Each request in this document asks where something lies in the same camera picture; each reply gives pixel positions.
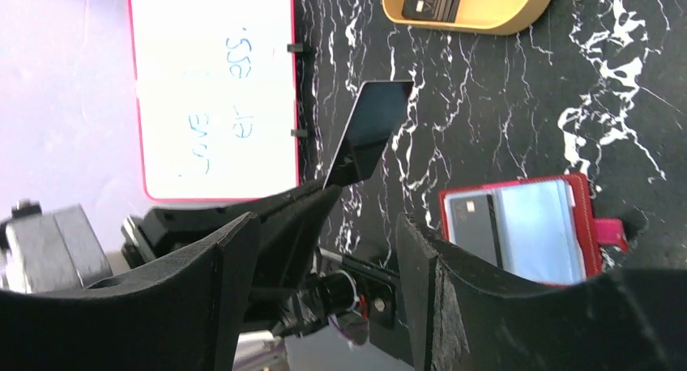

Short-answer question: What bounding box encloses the black cards stack in tray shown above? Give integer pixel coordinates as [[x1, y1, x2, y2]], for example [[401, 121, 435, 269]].
[[402, 0, 460, 23]]

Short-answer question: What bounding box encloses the red card holder wallet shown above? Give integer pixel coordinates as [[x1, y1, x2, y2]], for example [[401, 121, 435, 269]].
[[439, 173, 629, 286]]

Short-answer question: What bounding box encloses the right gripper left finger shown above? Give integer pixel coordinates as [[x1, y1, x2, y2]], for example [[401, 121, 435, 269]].
[[1, 213, 260, 370]]

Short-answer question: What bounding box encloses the black VIP card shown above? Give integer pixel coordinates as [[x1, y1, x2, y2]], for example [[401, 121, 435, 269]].
[[324, 79, 414, 188], [446, 191, 503, 268]]

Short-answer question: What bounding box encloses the tan oval tray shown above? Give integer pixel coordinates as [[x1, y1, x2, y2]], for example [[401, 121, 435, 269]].
[[382, 0, 551, 36]]

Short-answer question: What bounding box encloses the pink framed whiteboard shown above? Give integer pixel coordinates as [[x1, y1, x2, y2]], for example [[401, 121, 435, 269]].
[[129, 0, 299, 201]]

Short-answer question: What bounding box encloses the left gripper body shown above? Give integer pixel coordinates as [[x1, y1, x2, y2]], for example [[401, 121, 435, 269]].
[[120, 180, 341, 315]]

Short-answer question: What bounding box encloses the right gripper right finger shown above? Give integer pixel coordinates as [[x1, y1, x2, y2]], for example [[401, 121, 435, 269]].
[[395, 215, 686, 370]]

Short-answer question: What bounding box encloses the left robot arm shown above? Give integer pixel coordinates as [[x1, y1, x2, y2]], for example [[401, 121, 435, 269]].
[[1, 181, 356, 317]]

